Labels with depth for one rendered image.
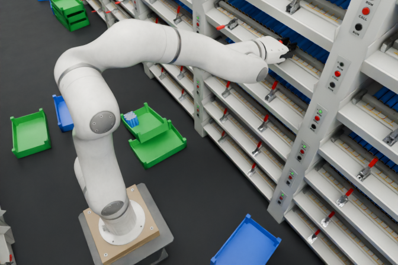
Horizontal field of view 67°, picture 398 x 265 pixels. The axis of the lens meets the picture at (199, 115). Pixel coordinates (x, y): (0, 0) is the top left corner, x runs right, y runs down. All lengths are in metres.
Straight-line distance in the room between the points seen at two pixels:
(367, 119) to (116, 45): 0.74
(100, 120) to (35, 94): 1.91
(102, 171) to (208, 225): 0.91
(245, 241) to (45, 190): 1.14
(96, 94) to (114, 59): 0.08
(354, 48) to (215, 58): 0.36
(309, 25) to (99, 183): 0.76
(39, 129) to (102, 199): 1.38
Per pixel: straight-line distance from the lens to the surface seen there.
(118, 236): 1.34
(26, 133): 2.29
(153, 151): 1.93
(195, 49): 0.76
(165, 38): 0.70
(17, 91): 2.64
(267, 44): 1.01
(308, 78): 1.08
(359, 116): 1.02
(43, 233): 1.85
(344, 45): 0.92
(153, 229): 1.33
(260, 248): 1.67
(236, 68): 0.80
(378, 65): 0.90
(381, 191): 1.14
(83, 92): 0.67
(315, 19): 1.00
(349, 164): 1.15
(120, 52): 0.66
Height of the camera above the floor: 1.57
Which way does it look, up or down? 49 degrees down
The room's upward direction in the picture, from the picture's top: straight up
